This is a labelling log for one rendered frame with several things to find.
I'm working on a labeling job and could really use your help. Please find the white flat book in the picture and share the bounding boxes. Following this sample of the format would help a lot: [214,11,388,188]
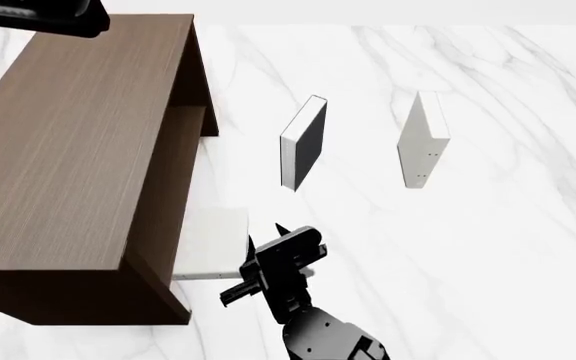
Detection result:
[171,207,251,282]

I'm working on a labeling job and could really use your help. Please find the black cover book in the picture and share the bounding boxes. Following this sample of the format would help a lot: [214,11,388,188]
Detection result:
[279,94,328,193]

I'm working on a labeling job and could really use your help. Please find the light grey cover book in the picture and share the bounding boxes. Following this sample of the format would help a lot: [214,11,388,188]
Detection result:
[396,90,452,190]

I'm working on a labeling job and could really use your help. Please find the brown wooden cabinet shelf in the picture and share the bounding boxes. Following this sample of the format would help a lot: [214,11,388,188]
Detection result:
[0,13,220,327]

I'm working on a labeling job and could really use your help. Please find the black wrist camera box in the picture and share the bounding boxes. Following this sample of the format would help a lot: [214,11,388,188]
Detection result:
[254,225,323,264]

